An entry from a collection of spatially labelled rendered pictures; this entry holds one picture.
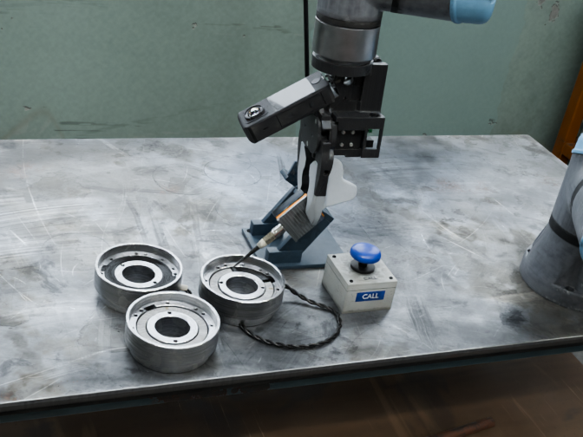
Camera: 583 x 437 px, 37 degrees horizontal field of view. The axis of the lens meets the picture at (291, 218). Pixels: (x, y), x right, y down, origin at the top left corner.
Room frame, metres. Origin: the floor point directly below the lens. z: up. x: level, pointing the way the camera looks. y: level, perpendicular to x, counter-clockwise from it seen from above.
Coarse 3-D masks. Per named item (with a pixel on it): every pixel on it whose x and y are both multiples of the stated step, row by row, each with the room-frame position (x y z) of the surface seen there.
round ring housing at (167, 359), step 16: (144, 304) 0.82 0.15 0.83; (160, 304) 0.82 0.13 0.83; (176, 304) 0.83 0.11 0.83; (192, 304) 0.83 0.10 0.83; (208, 304) 0.82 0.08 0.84; (128, 320) 0.77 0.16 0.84; (160, 320) 0.80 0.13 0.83; (176, 320) 0.81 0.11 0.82; (192, 320) 0.81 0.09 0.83; (208, 320) 0.81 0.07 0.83; (128, 336) 0.76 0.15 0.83; (160, 336) 0.77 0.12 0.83; (176, 336) 0.81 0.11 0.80; (192, 336) 0.78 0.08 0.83; (208, 336) 0.78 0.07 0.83; (144, 352) 0.74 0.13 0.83; (160, 352) 0.73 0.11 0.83; (176, 352) 0.74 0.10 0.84; (192, 352) 0.74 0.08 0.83; (208, 352) 0.76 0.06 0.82; (160, 368) 0.74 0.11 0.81; (176, 368) 0.74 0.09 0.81; (192, 368) 0.75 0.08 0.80
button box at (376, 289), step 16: (336, 256) 0.97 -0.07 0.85; (336, 272) 0.95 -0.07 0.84; (352, 272) 0.94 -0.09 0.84; (368, 272) 0.95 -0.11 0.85; (384, 272) 0.96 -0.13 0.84; (336, 288) 0.94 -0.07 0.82; (352, 288) 0.92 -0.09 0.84; (368, 288) 0.93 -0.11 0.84; (384, 288) 0.94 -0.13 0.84; (336, 304) 0.93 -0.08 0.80; (352, 304) 0.92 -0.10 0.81; (368, 304) 0.93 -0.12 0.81; (384, 304) 0.94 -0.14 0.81
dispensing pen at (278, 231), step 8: (296, 192) 0.98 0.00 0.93; (304, 192) 0.98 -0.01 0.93; (288, 200) 0.97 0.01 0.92; (296, 200) 0.96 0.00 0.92; (280, 208) 0.96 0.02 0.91; (272, 232) 0.95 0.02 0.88; (280, 232) 0.95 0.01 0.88; (264, 240) 0.94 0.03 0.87; (272, 240) 0.95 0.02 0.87; (256, 248) 0.94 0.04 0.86; (248, 256) 0.94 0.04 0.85
